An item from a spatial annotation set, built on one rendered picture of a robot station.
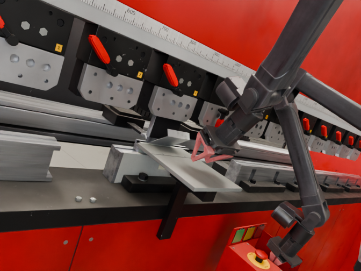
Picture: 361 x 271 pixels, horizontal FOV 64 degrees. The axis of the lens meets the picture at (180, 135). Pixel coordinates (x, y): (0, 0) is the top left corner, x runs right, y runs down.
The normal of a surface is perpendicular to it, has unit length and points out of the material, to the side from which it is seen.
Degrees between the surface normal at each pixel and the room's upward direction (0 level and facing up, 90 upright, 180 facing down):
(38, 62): 90
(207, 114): 90
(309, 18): 113
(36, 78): 90
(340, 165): 90
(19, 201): 0
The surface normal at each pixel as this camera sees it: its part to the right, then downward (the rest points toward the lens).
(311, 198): -0.57, -0.02
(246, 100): -0.84, 0.20
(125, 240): 0.59, 0.36
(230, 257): -0.71, -0.12
